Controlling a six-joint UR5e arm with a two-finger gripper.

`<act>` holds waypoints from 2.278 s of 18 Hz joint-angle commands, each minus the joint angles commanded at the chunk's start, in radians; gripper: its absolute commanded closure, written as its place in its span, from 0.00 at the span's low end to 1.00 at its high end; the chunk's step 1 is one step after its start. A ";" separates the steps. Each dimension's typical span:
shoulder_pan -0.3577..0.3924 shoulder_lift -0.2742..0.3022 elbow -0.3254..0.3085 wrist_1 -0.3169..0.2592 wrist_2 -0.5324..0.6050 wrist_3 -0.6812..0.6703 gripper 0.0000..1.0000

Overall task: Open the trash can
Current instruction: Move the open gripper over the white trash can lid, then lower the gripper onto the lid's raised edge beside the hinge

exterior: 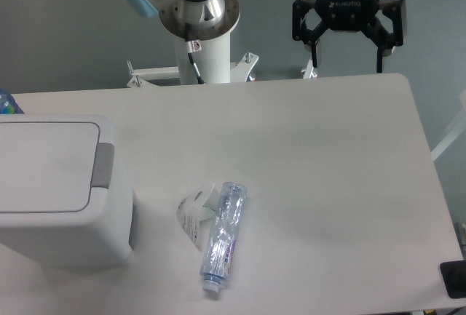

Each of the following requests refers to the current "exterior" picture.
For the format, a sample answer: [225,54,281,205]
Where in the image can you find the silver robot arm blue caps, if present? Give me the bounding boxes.
[144,0,407,72]

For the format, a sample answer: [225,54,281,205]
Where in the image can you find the crumpled white paper wrapper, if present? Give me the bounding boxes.
[176,182,218,249]

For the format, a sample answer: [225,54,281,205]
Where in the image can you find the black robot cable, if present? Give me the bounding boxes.
[177,0,207,85]

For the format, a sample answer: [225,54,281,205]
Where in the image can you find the white frame at right edge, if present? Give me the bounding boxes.
[431,90,465,162]

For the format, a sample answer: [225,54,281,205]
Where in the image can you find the clear plastic water bottle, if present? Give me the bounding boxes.
[200,182,248,293]

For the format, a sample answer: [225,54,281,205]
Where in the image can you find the black device at table edge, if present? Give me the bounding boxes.
[440,260,465,299]

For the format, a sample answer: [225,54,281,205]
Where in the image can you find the white trash can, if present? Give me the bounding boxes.
[1,114,135,267]

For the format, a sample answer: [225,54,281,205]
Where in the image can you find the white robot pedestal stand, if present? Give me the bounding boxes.
[127,22,260,88]

